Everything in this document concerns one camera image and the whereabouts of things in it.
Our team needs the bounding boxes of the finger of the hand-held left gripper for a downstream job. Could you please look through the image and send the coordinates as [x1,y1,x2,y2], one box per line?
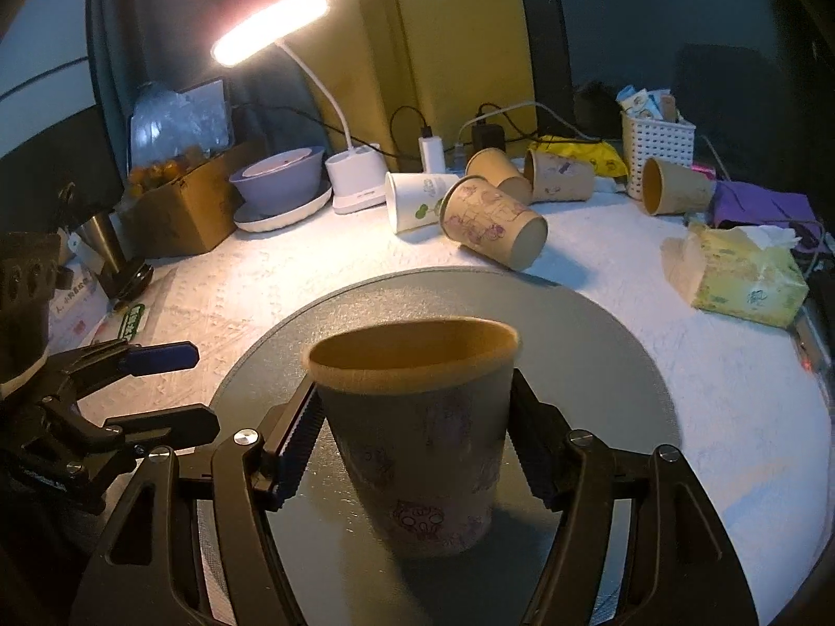
[40,403,221,467]
[47,339,200,400]

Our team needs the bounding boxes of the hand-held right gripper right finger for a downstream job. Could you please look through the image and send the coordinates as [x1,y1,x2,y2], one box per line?
[505,368,761,626]

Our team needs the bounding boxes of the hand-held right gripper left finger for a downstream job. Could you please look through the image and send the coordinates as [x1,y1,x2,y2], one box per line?
[68,378,325,626]

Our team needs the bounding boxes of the brown printed paper cup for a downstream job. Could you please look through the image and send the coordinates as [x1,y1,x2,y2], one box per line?
[464,147,532,204]
[438,176,549,270]
[306,316,521,558]
[641,158,717,216]
[523,149,596,203]

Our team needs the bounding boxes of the white paper cup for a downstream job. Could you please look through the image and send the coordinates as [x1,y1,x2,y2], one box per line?
[385,171,461,234]

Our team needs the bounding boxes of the green label packet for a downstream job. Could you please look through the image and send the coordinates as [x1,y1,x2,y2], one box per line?
[121,303,151,343]

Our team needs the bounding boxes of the grey round mat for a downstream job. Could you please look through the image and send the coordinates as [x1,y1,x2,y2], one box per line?
[207,267,679,626]

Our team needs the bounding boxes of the metal tumbler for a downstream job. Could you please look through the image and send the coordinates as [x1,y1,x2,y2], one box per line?
[77,210,154,301]

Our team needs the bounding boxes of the cardboard box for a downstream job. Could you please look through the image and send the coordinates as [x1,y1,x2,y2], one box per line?
[124,141,262,257]

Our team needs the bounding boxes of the pile of small oranges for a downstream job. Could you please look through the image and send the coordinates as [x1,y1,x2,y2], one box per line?
[127,149,211,198]

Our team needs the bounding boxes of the white plate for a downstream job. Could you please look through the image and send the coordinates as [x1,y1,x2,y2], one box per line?
[233,181,335,233]

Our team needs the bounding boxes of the purple bowl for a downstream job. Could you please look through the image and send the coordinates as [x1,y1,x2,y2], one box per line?
[228,147,327,215]

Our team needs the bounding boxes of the black monitor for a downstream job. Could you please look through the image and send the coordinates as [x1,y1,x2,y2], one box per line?
[0,104,125,236]

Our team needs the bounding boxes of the clear plastic bag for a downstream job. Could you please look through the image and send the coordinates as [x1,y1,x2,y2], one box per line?
[130,78,234,164]

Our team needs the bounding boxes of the yellow tissue pack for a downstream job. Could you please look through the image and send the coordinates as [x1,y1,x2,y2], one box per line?
[662,222,810,329]

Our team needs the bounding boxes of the yellow packet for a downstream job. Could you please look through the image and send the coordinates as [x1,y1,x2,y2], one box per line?
[528,136,628,178]

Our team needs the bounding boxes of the white charger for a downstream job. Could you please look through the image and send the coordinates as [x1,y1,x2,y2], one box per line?
[418,135,446,174]

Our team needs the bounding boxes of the white plastic basket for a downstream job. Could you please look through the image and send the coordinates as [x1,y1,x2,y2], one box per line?
[621,110,697,200]

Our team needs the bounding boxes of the purple cloth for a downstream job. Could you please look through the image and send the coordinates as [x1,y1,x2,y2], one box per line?
[711,180,816,229]

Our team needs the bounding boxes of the white desk lamp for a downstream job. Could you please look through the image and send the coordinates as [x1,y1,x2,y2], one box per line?
[210,0,387,213]

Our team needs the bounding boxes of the packets in basket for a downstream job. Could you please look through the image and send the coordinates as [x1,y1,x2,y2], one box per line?
[616,86,683,124]

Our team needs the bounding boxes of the black cable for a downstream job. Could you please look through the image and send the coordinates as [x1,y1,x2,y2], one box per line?
[389,105,435,159]

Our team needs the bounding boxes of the white cable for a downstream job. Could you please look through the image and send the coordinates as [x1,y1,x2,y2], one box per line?
[457,102,601,145]

